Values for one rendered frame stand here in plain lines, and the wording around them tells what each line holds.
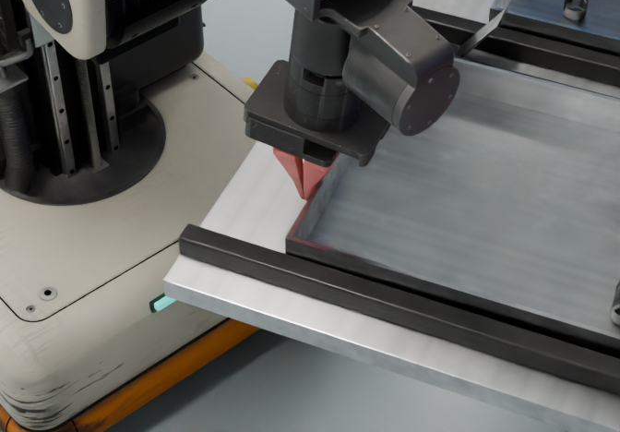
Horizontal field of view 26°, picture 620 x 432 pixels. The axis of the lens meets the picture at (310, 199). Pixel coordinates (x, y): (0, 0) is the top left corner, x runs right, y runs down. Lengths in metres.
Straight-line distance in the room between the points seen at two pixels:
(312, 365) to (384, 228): 1.04
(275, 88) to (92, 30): 0.59
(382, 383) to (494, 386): 1.11
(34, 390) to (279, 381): 0.43
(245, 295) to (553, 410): 0.25
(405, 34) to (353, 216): 0.24
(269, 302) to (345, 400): 1.05
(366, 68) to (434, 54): 0.05
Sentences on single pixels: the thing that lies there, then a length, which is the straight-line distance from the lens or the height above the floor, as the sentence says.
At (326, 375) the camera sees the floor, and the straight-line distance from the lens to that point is 2.10.
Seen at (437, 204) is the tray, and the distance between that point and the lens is 1.11.
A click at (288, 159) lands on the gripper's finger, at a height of 0.97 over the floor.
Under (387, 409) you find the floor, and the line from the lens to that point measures 2.07.
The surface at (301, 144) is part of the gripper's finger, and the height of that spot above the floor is 0.99.
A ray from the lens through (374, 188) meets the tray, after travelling 1.12.
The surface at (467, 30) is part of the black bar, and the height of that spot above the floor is 0.90.
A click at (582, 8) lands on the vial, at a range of 1.31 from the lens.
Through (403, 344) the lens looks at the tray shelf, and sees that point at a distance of 1.01.
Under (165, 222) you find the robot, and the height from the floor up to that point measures 0.28.
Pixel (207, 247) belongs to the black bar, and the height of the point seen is 0.90.
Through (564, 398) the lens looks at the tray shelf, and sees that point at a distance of 1.00.
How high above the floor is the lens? 1.66
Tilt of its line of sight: 45 degrees down
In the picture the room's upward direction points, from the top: straight up
